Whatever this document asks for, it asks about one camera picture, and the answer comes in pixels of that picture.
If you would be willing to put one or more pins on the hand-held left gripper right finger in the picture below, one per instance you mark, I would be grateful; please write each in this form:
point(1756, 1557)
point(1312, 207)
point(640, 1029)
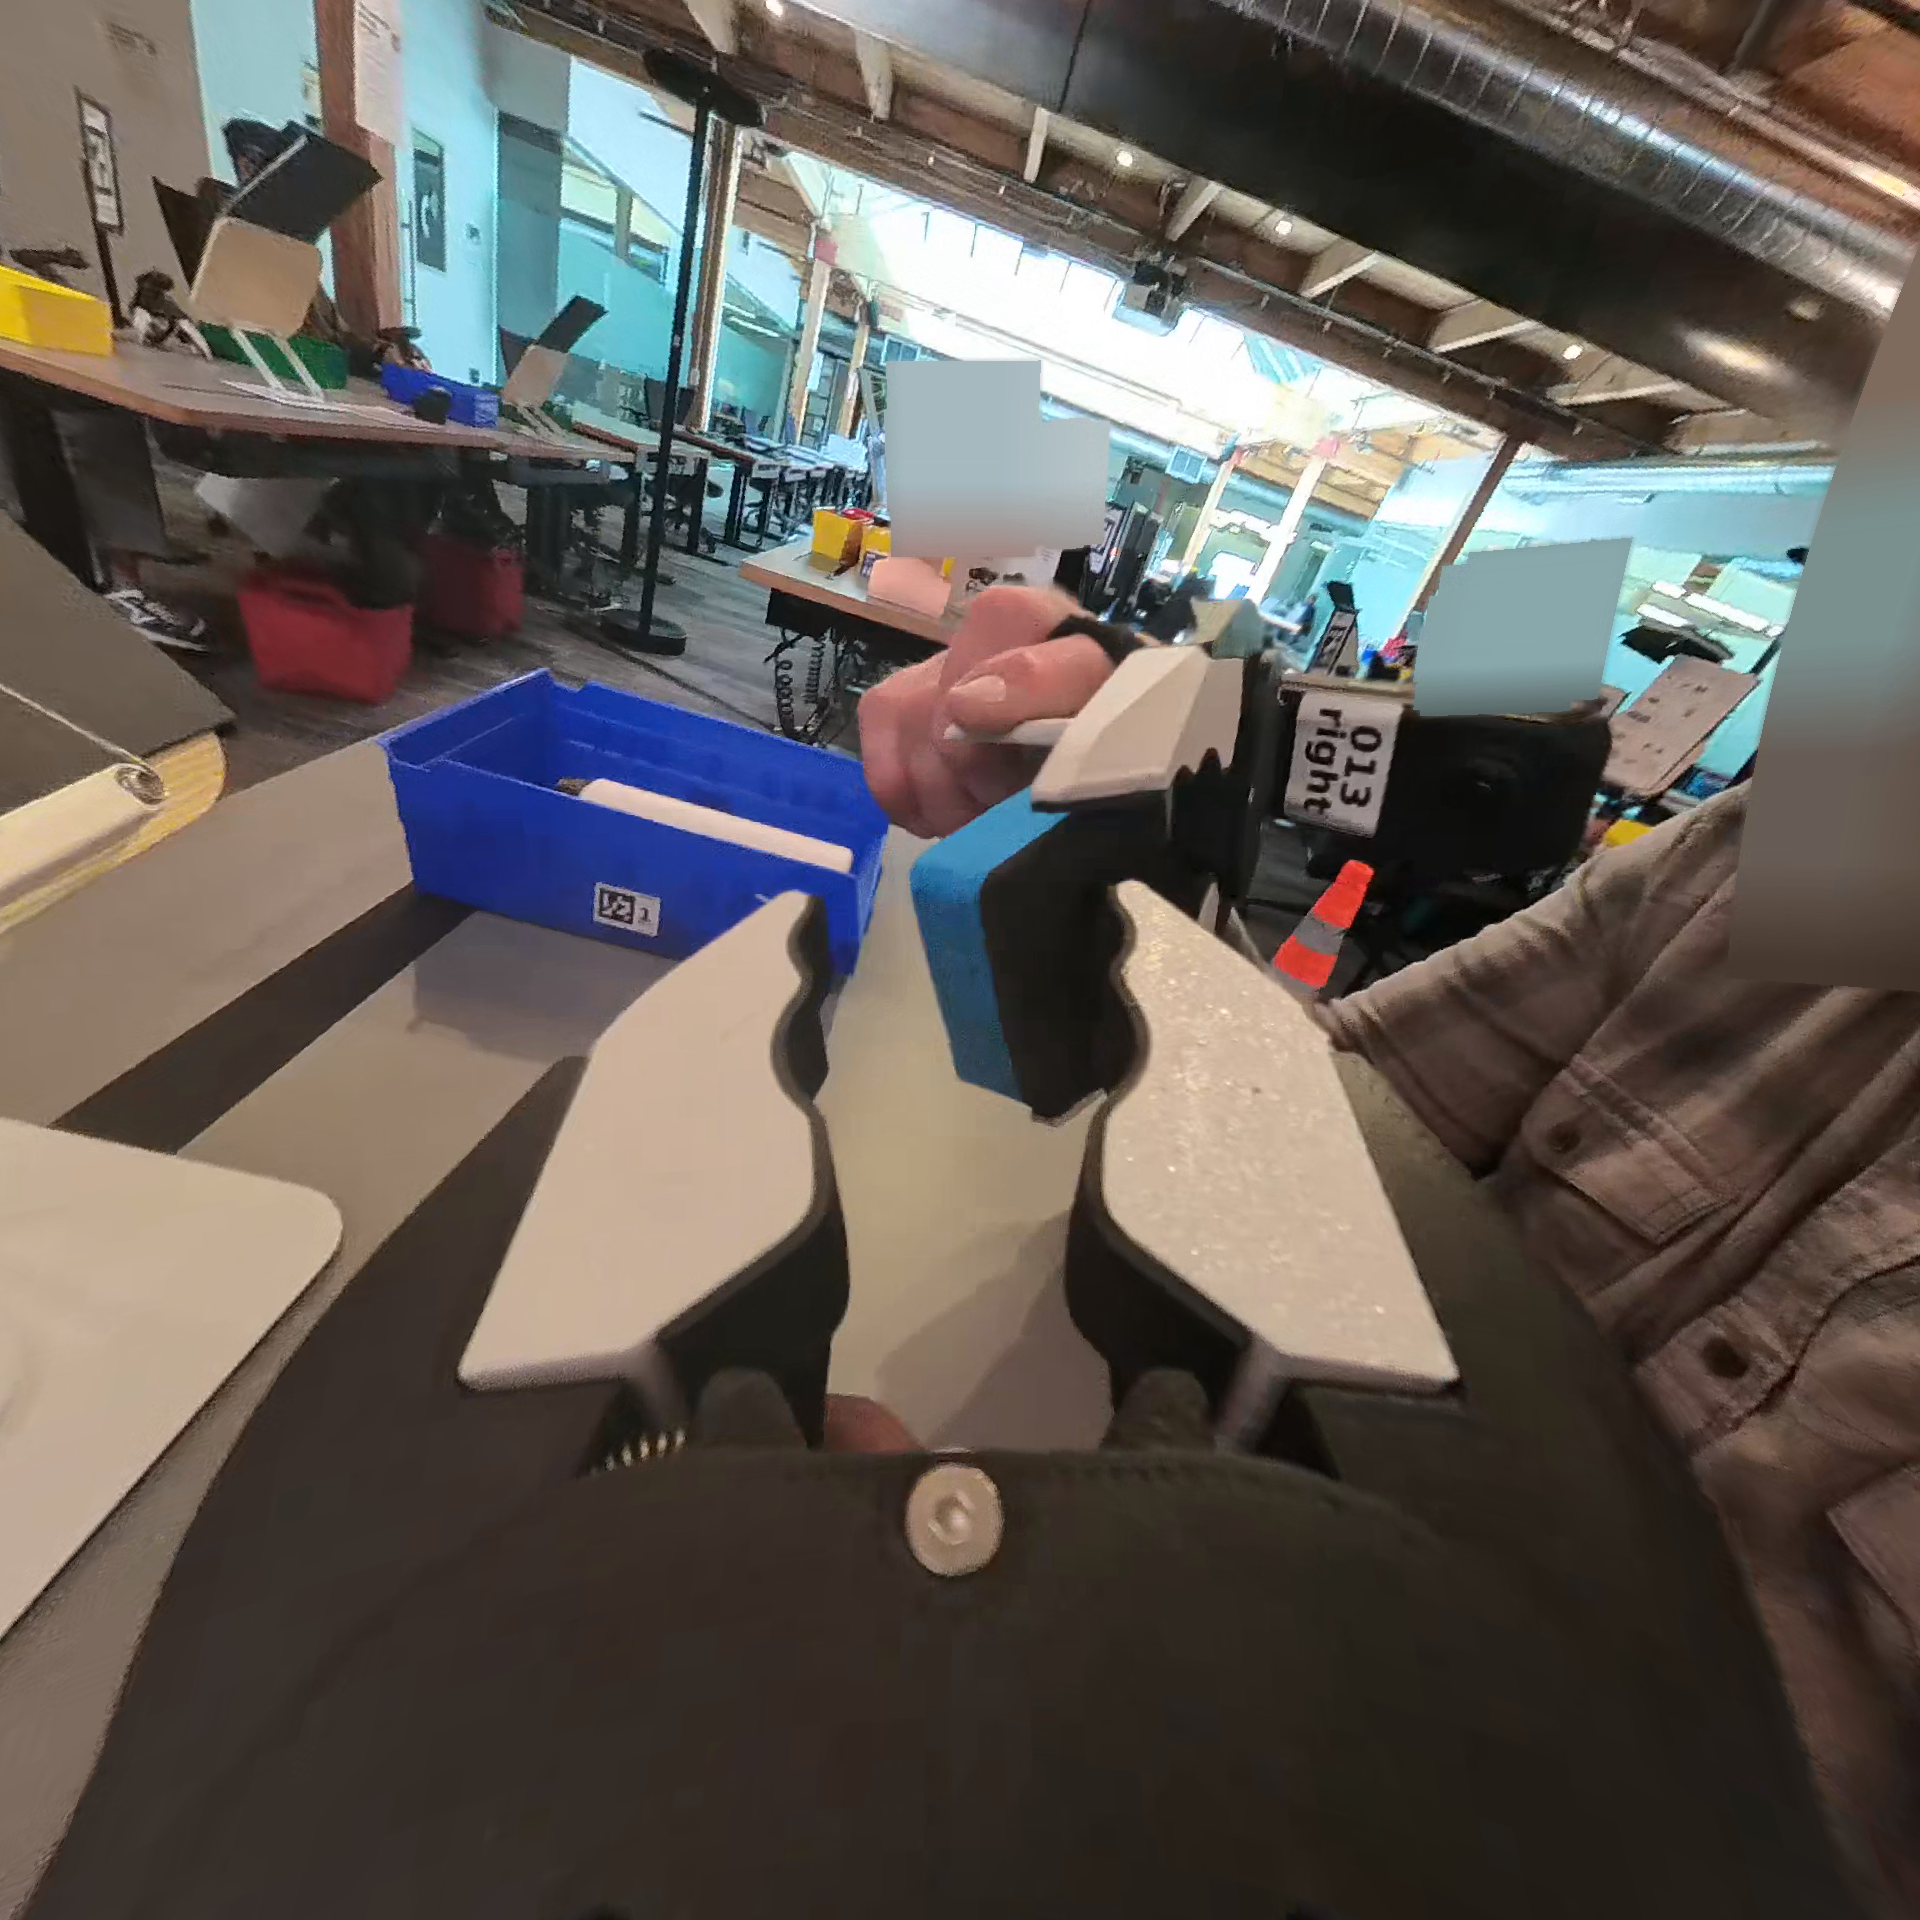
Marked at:
point(1278, 1200)

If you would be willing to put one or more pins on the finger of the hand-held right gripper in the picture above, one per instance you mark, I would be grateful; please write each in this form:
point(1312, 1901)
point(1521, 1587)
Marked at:
point(1157, 719)

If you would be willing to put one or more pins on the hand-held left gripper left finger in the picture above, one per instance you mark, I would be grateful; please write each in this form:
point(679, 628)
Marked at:
point(645, 1200)

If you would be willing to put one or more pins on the blue whiteboard eraser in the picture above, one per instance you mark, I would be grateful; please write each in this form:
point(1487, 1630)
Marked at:
point(977, 960)

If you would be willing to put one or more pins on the blue plastic bin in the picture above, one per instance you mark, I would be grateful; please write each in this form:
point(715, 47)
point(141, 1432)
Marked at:
point(570, 811)

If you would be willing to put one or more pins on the person's right hand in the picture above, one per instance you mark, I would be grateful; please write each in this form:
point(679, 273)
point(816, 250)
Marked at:
point(962, 719)

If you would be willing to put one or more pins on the orange traffic cone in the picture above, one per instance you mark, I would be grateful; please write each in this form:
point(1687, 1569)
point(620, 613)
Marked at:
point(1322, 936)

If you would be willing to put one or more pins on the red bucket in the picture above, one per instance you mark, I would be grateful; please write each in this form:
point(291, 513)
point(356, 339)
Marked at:
point(474, 587)
point(324, 640)

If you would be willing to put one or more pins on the black backdrop board stand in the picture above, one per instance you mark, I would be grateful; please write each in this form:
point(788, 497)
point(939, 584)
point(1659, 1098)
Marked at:
point(93, 675)

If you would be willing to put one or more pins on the long wooden workbench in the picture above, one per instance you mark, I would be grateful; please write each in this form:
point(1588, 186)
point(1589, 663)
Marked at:
point(271, 406)

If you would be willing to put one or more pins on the green plastic bin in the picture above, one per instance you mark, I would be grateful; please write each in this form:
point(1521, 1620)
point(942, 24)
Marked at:
point(277, 354)

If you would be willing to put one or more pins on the yellow plastic bin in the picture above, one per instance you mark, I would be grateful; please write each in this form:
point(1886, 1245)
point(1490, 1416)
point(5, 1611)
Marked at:
point(55, 311)

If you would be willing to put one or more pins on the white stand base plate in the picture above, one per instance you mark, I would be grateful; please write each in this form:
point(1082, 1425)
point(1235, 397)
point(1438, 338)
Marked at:
point(137, 1322)

